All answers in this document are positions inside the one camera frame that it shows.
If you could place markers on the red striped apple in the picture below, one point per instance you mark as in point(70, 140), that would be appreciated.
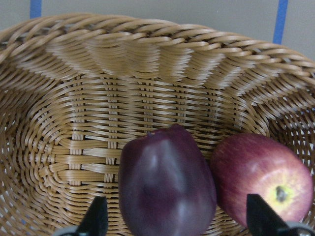
point(248, 163)

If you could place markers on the dark purple apple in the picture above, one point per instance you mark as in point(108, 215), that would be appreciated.
point(165, 185)

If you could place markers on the woven wicker basket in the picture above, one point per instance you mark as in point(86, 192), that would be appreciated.
point(75, 88)

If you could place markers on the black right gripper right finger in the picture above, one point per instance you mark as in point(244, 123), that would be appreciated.
point(262, 220)

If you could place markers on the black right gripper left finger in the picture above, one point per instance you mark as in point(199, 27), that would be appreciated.
point(95, 221)

